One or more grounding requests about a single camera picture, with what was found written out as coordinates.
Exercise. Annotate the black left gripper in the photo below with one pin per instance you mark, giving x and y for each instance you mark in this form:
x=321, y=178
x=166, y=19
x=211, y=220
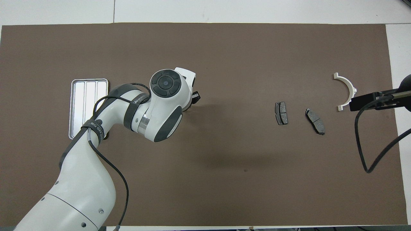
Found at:
x=191, y=101

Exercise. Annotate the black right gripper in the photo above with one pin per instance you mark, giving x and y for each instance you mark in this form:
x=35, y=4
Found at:
x=406, y=93

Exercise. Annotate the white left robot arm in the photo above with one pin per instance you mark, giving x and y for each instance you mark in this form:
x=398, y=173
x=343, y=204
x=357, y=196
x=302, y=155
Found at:
x=80, y=179

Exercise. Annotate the silver metal tray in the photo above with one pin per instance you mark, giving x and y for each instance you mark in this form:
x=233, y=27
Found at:
x=80, y=106

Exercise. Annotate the dark grey curved brake pad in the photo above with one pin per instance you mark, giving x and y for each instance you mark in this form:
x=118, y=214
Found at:
x=315, y=121

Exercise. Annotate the dark grey rectangular brake pad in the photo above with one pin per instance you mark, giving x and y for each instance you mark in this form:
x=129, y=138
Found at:
x=281, y=113

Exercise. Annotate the brown table mat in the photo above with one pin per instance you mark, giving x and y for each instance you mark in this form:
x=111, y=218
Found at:
x=224, y=176

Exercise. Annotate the white semicircular plastic bracket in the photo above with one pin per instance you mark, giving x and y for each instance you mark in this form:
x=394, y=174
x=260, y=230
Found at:
x=349, y=84

